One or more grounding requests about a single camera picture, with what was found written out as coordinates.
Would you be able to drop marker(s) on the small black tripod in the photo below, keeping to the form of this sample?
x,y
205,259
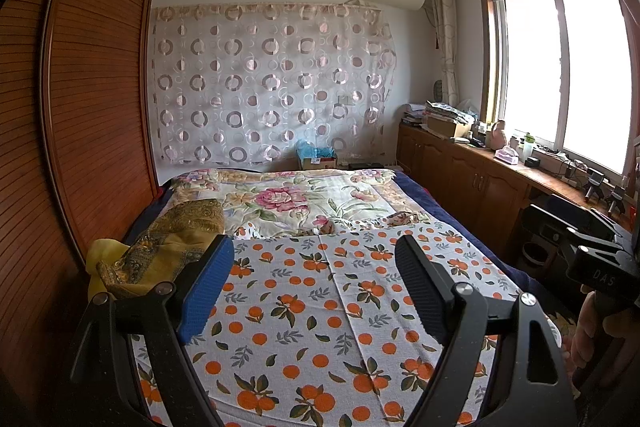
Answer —
x,y
617,202
594,187

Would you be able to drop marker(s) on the cardboard box with blue bag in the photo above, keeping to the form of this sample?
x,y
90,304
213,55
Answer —
x,y
316,155

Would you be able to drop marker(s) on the brown sunflower-print shirt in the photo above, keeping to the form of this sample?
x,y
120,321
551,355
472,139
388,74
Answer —
x,y
170,237

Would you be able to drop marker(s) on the person's right hand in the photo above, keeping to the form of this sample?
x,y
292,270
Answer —
x,y
585,342

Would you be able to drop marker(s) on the floral quilt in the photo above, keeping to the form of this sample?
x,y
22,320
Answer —
x,y
290,202

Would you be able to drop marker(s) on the orange-fruit print bed sheet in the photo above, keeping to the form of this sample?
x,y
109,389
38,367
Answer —
x,y
320,307

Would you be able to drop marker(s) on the green-capped bottle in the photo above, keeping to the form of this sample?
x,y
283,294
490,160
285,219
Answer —
x,y
527,148

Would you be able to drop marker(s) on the circle-pattern wall curtain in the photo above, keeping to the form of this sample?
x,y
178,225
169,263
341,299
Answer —
x,y
270,82

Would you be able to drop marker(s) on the black trash can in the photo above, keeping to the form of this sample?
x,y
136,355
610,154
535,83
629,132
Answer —
x,y
536,259

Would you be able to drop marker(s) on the pink tissue box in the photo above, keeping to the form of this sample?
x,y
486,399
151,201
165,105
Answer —
x,y
506,155

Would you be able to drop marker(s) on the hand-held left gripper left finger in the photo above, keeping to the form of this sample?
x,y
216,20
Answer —
x,y
205,294

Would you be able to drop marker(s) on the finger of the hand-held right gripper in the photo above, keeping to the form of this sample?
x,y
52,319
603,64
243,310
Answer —
x,y
570,227
590,213

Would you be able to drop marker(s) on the stack of papers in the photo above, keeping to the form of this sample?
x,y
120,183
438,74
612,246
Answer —
x,y
445,108

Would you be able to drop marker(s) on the window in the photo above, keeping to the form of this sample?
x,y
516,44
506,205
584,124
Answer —
x,y
555,72

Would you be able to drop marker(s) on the brown cardboard box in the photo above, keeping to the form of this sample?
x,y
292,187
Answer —
x,y
445,125

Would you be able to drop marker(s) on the yellow garment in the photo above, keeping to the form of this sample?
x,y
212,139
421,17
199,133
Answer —
x,y
107,257

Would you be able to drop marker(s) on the bundled window drape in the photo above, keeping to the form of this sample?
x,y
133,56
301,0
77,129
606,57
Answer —
x,y
445,37

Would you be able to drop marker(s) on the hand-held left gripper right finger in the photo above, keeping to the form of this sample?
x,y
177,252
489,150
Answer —
x,y
422,287

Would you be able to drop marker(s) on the wooden cabinet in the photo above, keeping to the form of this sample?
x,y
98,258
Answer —
x,y
465,177

